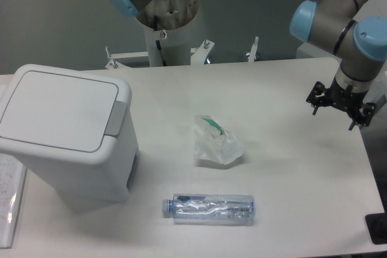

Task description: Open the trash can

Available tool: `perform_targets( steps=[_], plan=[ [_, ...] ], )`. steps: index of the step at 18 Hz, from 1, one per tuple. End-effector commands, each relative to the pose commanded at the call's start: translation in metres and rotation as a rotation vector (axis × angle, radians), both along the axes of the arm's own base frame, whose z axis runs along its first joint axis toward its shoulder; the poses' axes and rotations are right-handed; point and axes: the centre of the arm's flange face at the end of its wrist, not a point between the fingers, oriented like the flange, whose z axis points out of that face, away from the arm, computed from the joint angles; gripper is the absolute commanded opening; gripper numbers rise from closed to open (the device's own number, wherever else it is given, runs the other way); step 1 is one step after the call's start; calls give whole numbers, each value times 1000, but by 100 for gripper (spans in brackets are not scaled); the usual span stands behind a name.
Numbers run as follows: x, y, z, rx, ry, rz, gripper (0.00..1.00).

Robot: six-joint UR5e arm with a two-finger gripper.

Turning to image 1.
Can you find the laminated paper sheet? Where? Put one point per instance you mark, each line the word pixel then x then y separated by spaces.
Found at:
pixel 13 174

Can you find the white plastic trash can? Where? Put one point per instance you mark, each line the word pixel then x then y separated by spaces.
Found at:
pixel 53 121

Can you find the black device at table edge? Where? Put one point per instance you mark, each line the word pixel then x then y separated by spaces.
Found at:
pixel 376 224

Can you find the empty clear plastic bottle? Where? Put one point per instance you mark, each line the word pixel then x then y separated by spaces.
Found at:
pixel 206 209

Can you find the metal table clamp screw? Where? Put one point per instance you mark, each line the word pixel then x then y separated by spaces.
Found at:
pixel 252 55

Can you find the white metal clamp bracket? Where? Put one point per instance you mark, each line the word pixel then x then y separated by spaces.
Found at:
pixel 197 56

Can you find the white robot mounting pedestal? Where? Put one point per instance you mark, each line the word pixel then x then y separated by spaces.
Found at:
pixel 166 24

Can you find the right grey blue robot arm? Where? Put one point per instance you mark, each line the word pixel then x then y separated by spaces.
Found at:
pixel 361 46

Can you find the crumpled clear plastic bag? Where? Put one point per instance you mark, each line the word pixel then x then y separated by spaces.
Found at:
pixel 214 143

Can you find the grey trash can push button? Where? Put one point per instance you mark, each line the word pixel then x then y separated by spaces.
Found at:
pixel 116 119

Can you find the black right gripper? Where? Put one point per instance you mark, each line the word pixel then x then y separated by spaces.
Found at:
pixel 344 99

